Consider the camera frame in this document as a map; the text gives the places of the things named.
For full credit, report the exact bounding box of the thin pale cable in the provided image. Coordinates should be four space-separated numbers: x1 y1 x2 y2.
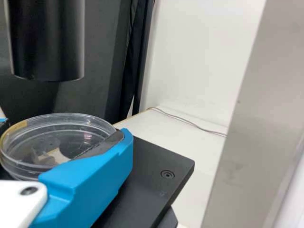
146 106 228 138

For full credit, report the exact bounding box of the petri dish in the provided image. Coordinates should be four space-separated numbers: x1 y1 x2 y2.
0 113 117 181

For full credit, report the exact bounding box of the cream microscope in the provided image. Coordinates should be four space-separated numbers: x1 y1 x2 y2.
0 0 304 228

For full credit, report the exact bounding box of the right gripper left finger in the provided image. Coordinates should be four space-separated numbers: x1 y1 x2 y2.
0 109 10 138

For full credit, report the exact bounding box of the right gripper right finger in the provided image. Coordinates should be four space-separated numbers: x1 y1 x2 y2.
30 128 134 228

